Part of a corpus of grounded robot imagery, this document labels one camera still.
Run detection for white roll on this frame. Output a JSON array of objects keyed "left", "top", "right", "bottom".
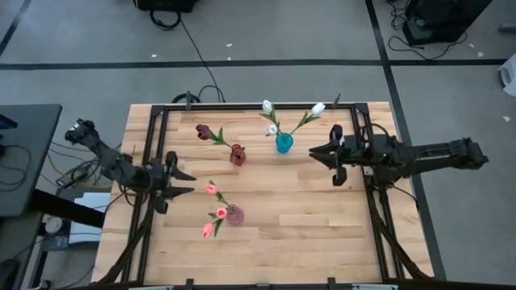
[{"left": 44, "top": 216, "right": 65, "bottom": 235}]

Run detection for white plastic object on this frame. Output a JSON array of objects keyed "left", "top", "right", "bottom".
[{"left": 497, "top": 54, "right": 516, "bottom": 97}]

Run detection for black floor box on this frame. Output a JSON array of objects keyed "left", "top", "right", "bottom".
[{"left": 132, "top": 0, "right": 201, "bottom": 13}]

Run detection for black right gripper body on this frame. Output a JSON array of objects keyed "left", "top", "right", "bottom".
[{"left": 330, "top": 123, "right": 370, "bottom": 188}]

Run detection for teal glass vase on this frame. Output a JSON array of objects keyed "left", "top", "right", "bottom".
[{"left": 275, "top": 132, "right": 294, "bottom": 155}]

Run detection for black desk leg beam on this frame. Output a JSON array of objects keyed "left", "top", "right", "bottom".
[{"left": 30, "top": 188, "right": 106, "bottom": 229}]

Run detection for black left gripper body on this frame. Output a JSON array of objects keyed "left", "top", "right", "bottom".
[{"left": 149, "top": 151, "right": 181, "bottom": 215}]

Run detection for white box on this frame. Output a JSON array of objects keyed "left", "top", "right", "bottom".
[{"left": 67, "top": 192, "right": 113, "bottom": 246}]

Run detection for pink ribbed glass vase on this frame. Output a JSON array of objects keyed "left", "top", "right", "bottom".
[{"left": 225, "top": 204, "right": 245, "bottom": 226}]

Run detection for black floor cable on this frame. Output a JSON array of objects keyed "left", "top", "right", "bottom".
[{"left": 149, "top": 8, "right": 227, "bottom": 104}]

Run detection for black equipment case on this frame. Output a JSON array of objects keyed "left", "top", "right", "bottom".
[{"left": 402, "top": 0, "right": 493, "bottom": 46}]

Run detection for black desk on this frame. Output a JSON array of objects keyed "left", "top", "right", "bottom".
[{"left": 0, "top": 103, "right": 64, "bottom": 218}]

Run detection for black power adapter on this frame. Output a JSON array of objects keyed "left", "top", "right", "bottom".
[{"left": 56, "top": 165, "right": 89, "bottom": 189}]

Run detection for tangled black cables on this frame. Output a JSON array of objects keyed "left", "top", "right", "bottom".
[{"left": 386, "top": 0, "right": 469, "bottom": 61}]

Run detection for blue device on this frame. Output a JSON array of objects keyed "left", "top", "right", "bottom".
[{"left": 0, "top": 114, "right": 19, "bottom": 131}]

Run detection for black aluminium table frame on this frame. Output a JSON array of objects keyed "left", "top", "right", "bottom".
[{"left": 94, "top": 91, "right": 435, "bottom": 290}]

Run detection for red glass vase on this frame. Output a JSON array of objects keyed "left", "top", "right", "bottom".
[{"left": 230, "top": 144, "right": 248, "bottom": 168}]

